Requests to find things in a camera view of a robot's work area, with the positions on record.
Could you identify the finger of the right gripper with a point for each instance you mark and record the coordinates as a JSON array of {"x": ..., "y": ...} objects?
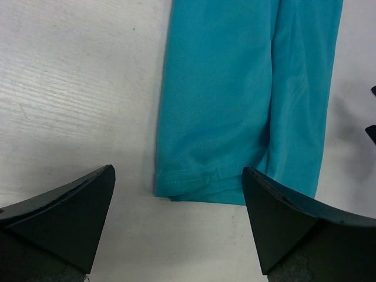
[
  {"x": 373, "y": 89},
  {"x": 371, "y": 132}
]

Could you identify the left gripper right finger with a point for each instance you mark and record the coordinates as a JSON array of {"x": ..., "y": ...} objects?
[{"x": 298, "y": 238}]

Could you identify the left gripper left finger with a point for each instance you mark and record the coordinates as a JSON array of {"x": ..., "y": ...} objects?
[{"x": 54, "y": 236}]

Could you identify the teal t-shirt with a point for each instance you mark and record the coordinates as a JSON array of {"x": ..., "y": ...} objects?
[{"x": 245, "y": 84}]

